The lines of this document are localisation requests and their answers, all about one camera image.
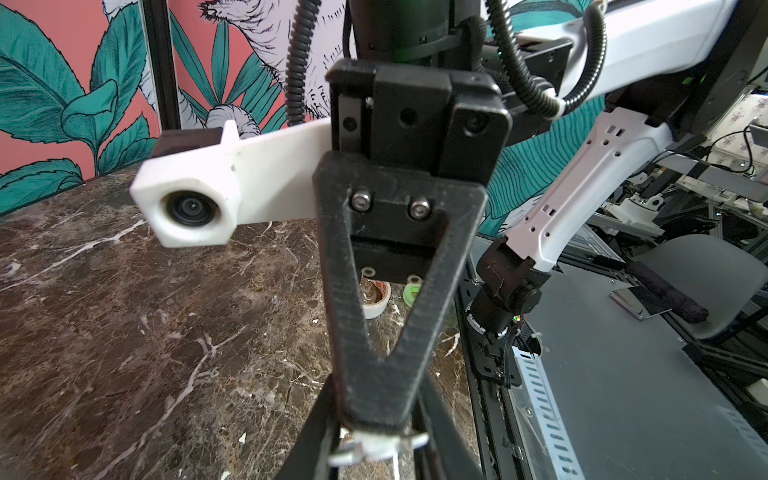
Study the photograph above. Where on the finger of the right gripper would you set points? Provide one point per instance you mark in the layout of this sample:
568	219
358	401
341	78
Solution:
397	226

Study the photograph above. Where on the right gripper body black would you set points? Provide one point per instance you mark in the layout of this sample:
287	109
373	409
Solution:
413	150

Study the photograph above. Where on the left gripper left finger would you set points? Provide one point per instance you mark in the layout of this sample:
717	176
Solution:
318	438

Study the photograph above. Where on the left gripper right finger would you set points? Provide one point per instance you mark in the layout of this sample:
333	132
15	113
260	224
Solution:
444	456

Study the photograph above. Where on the white battery cover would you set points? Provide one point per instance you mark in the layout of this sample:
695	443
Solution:
358	446

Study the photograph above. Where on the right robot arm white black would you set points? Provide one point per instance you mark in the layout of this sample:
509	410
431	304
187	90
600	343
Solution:
667	69

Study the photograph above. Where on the white tape roll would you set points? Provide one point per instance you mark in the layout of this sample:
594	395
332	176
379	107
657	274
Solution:
376	295

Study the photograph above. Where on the green tape roll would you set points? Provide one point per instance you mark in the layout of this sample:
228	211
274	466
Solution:
410	293

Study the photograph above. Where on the grey office chair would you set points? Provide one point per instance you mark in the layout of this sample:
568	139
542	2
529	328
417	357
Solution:
705	280

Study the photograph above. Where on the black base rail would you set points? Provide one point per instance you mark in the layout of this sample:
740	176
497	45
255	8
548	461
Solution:
491	371

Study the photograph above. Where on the white slotted cable duct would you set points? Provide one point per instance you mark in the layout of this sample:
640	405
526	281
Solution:
545	437

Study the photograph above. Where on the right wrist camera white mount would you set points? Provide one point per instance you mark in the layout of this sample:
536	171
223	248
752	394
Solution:
242	181

